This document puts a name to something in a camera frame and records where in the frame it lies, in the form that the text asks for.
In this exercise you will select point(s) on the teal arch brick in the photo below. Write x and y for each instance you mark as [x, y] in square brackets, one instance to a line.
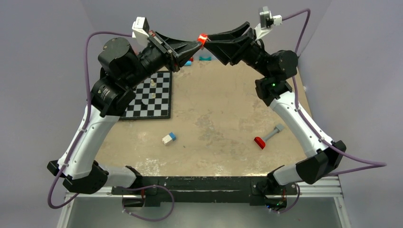
[205, 58]

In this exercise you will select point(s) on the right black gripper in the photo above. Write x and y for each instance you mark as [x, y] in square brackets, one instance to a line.
[229, 49]

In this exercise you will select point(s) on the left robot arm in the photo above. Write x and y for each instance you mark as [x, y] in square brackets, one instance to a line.
[122, 70]

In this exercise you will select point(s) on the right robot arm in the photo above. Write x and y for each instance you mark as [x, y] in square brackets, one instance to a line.
[322, 152]

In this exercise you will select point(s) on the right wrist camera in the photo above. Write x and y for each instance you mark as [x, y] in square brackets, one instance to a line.
[267, 22]

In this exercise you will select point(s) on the white blue brick block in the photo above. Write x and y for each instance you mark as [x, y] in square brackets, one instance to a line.
[169, 138]

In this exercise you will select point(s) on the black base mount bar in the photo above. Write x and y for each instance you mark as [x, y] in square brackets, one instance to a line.
[152, 191]

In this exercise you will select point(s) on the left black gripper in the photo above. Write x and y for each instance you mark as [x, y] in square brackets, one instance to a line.
[163, 44]

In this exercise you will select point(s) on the black white chessboard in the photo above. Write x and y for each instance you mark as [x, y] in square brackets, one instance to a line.
[158, 108]

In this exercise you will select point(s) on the black chess piece right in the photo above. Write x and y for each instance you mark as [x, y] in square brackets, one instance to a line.
[143, 106]

